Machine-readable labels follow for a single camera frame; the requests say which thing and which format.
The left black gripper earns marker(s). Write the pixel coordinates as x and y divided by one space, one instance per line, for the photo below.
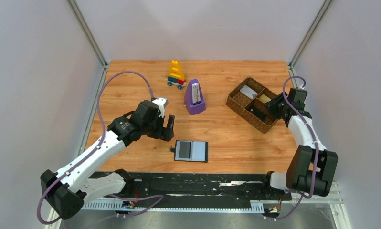
163 127

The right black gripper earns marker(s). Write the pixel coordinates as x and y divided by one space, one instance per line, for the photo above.
275 105

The yellow credit card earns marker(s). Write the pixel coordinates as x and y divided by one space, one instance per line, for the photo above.
264 98

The black credit card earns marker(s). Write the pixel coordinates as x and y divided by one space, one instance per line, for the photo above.
258 113

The black card holder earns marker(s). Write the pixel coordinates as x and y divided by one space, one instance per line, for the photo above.
190 151

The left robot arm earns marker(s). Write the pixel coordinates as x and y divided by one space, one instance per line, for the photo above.
71 186

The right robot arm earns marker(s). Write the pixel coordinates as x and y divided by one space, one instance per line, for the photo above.
313 167

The white card in basket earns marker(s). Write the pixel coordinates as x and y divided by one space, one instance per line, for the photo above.
249 92

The brown woven basket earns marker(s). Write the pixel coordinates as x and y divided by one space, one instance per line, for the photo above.
241 104

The purple metronome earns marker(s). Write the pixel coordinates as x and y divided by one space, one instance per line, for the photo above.
193 99

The colourful toy block car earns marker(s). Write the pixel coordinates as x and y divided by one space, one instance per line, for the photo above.
176 76

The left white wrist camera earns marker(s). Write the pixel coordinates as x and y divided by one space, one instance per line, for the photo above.
162 103

